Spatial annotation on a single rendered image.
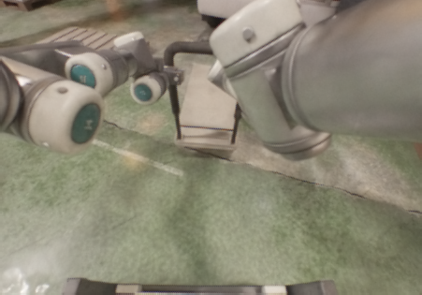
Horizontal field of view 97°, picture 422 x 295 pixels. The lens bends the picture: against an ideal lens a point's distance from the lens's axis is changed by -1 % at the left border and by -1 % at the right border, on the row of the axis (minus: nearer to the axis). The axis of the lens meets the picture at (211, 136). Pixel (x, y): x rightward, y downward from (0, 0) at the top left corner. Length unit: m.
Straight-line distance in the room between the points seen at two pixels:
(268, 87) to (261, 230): 1.01
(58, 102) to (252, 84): 0.21
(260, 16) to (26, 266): 1.35
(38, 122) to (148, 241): 0.93
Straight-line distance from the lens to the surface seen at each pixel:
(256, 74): 0.20
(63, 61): 0.48
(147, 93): 0.57
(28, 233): 1.42
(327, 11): 2.46
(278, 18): 0.20
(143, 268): 1.12
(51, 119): 0.27
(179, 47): 0.78
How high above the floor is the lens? 1.08
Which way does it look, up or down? 50 degrees down
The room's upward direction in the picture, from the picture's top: 3 degrees clockwise
